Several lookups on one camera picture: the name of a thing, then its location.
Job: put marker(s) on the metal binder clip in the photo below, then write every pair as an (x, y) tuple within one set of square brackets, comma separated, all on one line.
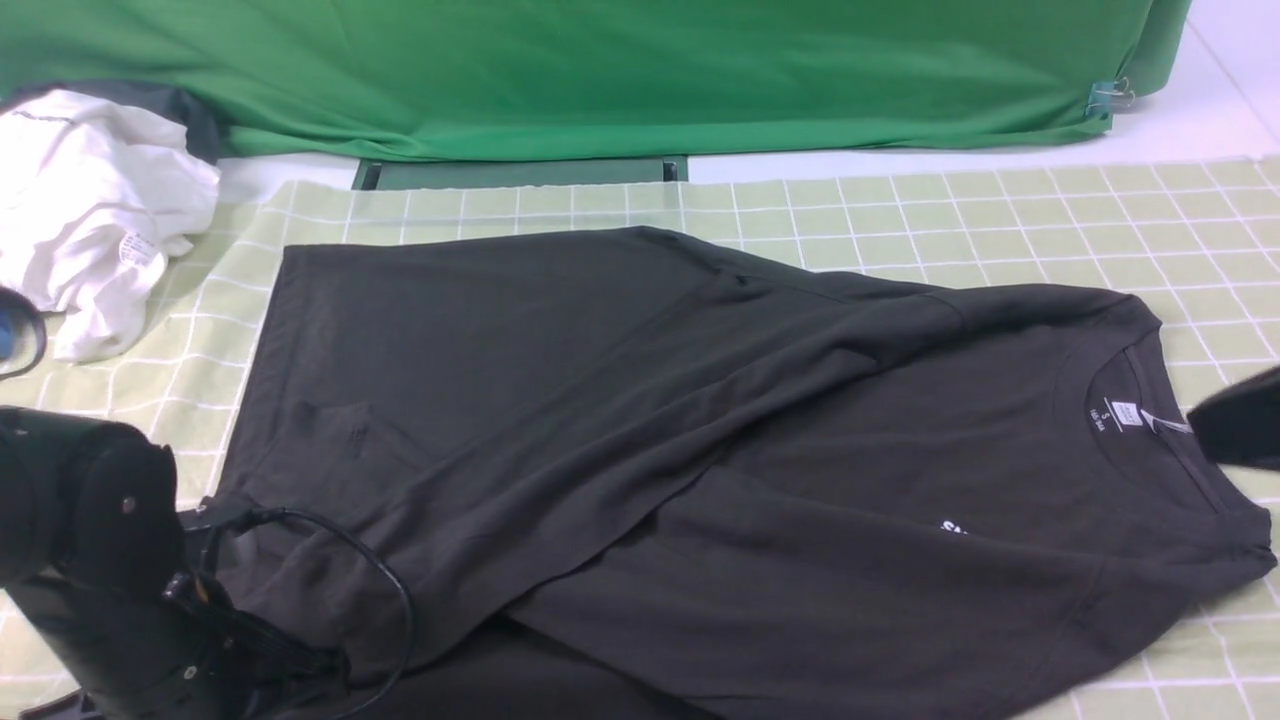
[(1109, 96)]

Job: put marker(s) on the black wrist camera image-left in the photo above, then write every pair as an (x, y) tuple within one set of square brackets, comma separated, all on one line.
[(220, 534)]

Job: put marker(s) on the dark gray long-sleeve shirt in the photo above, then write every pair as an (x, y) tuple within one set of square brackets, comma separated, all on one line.
[(633, 475)]

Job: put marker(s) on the green backdrop cloth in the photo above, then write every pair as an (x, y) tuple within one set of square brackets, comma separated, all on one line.
[(558, 80)]

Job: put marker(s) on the crumpled white shirt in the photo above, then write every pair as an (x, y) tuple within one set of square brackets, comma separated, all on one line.
[(98, 196)]

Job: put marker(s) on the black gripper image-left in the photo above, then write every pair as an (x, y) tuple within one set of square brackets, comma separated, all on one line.
[(151, 659)]

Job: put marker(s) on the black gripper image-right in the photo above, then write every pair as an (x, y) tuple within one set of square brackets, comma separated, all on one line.
[(1239, 425)]

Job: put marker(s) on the dark gray garment behind pile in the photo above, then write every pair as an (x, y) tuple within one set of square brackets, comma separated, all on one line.
[(170, 102)]

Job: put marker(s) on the green checkered tablecloth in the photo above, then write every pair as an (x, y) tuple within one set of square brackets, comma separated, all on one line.
[(1197, 241)]

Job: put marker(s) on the blue object at left edge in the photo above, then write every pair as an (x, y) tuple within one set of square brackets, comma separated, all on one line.
[(8, 334)]

